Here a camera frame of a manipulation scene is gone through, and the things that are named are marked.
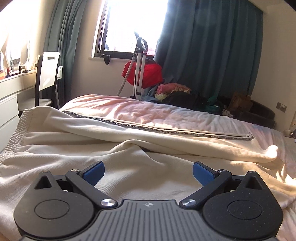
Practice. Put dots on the wavy framed mirror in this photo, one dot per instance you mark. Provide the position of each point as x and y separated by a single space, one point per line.
29 52

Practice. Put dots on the white dressing table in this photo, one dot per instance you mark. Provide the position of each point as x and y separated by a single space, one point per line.
13 97

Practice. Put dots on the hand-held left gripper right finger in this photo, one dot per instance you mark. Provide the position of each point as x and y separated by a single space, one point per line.
203 173

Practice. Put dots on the red cloth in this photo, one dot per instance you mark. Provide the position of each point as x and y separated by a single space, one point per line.
151 74

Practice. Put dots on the dark low sofa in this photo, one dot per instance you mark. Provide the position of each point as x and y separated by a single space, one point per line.
261 112

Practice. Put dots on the pink clothes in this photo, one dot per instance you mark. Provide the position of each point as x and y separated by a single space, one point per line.
172 87

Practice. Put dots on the dark and green clothes pile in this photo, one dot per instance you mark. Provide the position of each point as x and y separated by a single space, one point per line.
189 99

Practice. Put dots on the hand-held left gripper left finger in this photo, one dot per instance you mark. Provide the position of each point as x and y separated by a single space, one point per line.
93 173

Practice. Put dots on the metal wall socket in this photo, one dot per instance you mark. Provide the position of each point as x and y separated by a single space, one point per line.
281 106

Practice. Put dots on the bed with pale blanket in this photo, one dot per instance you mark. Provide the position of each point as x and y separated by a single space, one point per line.
138 110

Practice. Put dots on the black and white chair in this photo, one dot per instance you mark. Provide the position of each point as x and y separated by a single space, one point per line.
47 74

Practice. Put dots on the garment steamer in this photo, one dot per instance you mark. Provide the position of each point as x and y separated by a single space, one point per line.
140 67

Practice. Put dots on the dark object on window sill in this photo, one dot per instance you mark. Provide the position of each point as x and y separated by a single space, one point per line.
106 59

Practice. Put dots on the brown cardboard box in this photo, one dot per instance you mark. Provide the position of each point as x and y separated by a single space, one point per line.
240 100

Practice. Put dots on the wide teal curtain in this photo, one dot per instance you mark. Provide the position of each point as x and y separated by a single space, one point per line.
208 46

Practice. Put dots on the dark framed window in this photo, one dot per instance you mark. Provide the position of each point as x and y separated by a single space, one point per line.
129 25

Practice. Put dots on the narrow teal curtain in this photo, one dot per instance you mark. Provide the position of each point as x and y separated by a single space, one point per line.
67 41

